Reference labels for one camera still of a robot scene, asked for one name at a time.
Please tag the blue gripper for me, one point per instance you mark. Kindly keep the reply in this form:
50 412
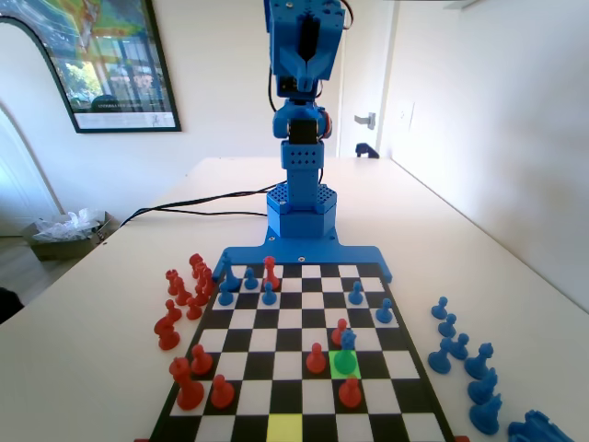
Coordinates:
305 69

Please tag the red bishop chess piece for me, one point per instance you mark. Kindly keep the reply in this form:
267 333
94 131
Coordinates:
197 260
208 284

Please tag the blue queen chess piece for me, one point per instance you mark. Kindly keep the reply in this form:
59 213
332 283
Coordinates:
348 338

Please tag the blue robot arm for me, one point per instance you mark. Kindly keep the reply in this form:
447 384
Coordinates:
301 221

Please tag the red piece back row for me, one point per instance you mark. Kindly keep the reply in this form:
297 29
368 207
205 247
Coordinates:
271 276

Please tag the blue king chess piece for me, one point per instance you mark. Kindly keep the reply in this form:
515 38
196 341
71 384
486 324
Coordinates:
230 281

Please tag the red pawn chess piece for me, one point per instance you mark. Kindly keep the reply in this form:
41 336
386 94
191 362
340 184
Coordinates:
222 395
173 310
339 324
315 361
193 312
200 363
349 395
201 297

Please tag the blue bishop chess piece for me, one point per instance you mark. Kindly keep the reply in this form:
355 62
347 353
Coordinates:
441 359
479 364

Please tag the blue knight chess piece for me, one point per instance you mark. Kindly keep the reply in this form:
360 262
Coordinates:
483 389
487 416

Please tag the blue rook chess piece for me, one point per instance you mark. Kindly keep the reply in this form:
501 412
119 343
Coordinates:
529 430

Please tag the white door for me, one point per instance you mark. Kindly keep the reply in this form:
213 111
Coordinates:
363 55

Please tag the blue table clamp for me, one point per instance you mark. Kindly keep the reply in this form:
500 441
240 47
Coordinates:
366 151

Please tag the black framed poster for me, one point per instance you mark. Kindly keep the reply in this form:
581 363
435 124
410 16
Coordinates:
115 55

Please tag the black white chessboard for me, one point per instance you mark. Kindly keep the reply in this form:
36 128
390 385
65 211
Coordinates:
294 331

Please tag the clear plastic bag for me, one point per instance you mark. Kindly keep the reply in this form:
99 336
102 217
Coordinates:
69 225

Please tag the cardboard box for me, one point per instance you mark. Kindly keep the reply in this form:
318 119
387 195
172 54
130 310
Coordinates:
60 251

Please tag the dark blurry object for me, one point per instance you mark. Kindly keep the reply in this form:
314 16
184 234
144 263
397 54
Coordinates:
9 306

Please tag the blue base plate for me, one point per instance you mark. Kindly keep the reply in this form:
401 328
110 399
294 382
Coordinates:
322 253

